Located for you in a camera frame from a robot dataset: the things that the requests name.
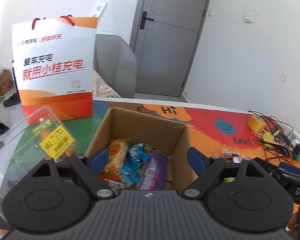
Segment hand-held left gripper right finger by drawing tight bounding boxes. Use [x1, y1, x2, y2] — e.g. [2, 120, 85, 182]
[181, 147, 285, 200]

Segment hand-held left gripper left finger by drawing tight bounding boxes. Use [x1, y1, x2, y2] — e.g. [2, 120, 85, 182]
[14, 147, 115, 200]

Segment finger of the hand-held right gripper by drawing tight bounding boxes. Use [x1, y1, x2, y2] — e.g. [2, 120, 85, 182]
[254, 157, 294, 180]
[278, 162, 300, 179]

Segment orange bread packet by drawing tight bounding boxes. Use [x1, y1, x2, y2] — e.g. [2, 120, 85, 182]
[99, 137, 133, 180]

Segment small blue snack packet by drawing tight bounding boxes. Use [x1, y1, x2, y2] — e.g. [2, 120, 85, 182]
[127, 143, 152, 168]

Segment purple snack packet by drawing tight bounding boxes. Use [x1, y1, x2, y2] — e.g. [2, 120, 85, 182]
[137, 150, 169, 190]

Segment brown cardboard box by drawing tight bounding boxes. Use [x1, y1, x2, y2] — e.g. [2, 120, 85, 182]
[85, 107, 198, 198]

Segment yellow toy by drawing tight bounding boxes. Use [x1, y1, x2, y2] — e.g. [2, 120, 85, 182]
[262, 131, 280, 146]

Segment white power strip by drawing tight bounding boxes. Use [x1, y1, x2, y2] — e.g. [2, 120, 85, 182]
[284, 129, 300, 146]

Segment colourful cartoon table mat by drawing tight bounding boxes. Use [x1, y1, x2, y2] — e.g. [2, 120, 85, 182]
[15, 97, 300, 183]

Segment yellow tape roll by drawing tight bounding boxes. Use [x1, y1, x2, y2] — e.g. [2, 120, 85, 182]
[248, 115, 267, 134]

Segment dotted seat cushion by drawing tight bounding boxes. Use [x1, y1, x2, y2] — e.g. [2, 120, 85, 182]
[92, 71, 122, 98]

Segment clear plastic clamshell container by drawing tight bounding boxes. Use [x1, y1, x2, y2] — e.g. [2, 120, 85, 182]
[0, 106, 81, 228]

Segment white orange paper bag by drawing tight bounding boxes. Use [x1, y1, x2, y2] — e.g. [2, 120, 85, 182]
[11, 15, 98, 126]

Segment grey chair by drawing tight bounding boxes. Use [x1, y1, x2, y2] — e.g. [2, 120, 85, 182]
[94, 33, 138, 98]

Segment dark slipper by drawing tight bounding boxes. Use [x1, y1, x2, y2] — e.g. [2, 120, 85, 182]
[3, 92, 21, 108]

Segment grey door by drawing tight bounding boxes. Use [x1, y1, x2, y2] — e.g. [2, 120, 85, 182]
[129, 0, 214, 98]

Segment small floor cardboard box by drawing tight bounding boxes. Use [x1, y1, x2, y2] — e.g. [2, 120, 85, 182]
[0, 68, 13, 95]

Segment black wire stand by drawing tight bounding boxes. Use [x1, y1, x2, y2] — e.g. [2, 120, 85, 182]
[264, 140, 296, 161]

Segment black wire rack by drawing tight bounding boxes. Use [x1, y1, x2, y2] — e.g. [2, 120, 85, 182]
[249, 110, 299, 160]

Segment black door handle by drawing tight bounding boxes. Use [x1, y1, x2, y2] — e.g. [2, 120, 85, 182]
[139, 11, 155, 30]

